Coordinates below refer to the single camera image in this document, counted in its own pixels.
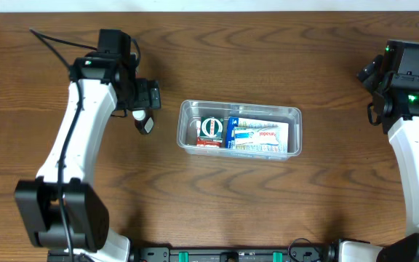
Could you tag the green square ointment box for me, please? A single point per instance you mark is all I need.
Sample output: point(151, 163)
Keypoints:
point(211, 128)

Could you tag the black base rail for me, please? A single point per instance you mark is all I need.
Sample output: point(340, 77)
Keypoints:
point(296, 252)

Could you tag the red medicine sachet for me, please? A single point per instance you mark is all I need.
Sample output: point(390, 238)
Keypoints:
point(204, 143)

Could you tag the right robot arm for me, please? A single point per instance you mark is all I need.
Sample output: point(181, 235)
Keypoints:
point(392, 79)

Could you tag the black bottle white cap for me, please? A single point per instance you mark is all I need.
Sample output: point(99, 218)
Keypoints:
point(143, 121)

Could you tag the clear plastic container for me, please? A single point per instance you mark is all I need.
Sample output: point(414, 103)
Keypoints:
point(191, 110)

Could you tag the white medicine box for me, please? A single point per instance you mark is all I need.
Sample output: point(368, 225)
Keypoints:
point(260, 139)

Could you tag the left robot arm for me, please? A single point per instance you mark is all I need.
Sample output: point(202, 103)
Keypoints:
point(59, 207)

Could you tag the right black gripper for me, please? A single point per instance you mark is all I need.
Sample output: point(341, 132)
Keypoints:
point(369, 70)

